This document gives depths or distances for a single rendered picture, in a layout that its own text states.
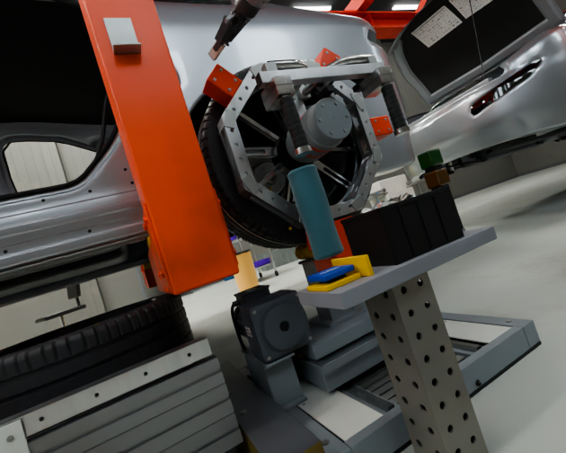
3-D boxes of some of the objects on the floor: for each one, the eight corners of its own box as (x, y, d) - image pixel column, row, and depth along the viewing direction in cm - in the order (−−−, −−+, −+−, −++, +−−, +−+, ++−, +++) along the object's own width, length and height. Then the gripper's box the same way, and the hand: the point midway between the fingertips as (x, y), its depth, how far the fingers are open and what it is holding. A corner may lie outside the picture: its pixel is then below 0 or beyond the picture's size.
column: (451, 444, 76) (392, 269, 77) (492, 466, 67) (425, 267, 68) (420, 469, 72) (358, 283, 73) (461, 496, 63) (390, 283, 64)
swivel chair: (105, 336, 501) (84, 267, 505) (94, 345, 436) (71, 266, 440) (52, 355, 477) (30, 282, 481) (33, 368, 412) (9, 283, 416)
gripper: (248, 9, 95) (207, 69, 111) (269, 8, 105) (229, 63, 120) (230, -14, 94) (192, 50, 110) (253, -13, 104) (215, 46, 119)
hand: (216, 49), depth 113 cm, fingers closed
